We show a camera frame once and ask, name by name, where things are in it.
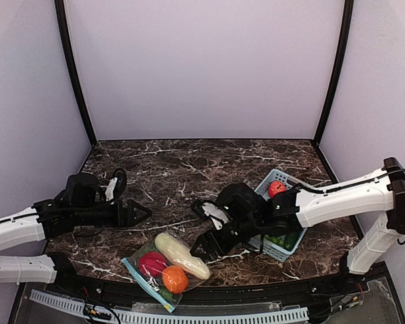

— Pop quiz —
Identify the white radish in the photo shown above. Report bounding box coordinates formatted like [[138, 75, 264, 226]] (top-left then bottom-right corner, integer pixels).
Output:
[[154, 232, 211, 280]]

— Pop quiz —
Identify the clear zip top bag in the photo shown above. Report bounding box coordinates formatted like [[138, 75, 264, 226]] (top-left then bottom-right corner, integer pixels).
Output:
[[121, 231, 211, 313]]

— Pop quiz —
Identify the orange fruit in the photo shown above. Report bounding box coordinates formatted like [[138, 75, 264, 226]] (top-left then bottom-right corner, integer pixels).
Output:
[[162, 265, 188, 294]]

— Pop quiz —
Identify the red tomato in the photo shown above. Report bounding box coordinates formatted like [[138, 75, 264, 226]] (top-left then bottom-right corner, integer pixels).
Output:
[[138, 251, 167, 277]]

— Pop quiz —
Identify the green leafy vegetable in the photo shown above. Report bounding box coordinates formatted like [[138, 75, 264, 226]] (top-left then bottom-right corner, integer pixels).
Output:
[[158, 287, 182, 305]]

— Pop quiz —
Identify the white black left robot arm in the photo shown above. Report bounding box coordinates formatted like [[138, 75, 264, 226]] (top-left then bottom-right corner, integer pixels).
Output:
[[0, 168, 152, 284]]

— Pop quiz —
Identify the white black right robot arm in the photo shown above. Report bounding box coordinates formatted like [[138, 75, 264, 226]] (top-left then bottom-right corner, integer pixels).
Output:
[[190, 157, 405, 275]]

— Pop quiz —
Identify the light blue plastic basket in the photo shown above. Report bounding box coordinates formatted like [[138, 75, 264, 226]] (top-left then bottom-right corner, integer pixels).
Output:
[[248, 169, 306, 263]]

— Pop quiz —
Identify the green grapes bunch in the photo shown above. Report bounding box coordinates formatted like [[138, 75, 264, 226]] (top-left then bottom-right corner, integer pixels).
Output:
[[265, 236, 285, 247]]

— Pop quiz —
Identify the green cucumber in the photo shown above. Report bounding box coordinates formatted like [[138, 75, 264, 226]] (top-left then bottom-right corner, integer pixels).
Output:
[[283, 232, 300, 251]]

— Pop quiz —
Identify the pink red apple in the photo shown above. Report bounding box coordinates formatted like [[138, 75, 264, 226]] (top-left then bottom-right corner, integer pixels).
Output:
[[268, 180, 286, 198]]

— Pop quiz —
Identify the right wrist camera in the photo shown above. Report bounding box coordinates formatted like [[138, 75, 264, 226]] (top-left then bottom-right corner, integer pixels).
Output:
[[191, 199, 230, 230]]

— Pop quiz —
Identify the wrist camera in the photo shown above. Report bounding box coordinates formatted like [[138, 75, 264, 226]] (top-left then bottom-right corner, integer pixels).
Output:
[[191, 199, 230, 230], [105, 168, 128, 203]]

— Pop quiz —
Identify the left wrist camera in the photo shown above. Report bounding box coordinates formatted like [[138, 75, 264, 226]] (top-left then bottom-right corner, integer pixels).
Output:
[[105, 168, 128, 203]]

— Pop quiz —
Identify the black front rail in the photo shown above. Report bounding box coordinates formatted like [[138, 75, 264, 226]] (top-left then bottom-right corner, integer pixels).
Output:
[[46, 275, 366, 306]]

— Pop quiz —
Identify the white slotted cable duct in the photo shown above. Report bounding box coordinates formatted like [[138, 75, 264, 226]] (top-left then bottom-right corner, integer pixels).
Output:
[[30, 290, 309, 324]]

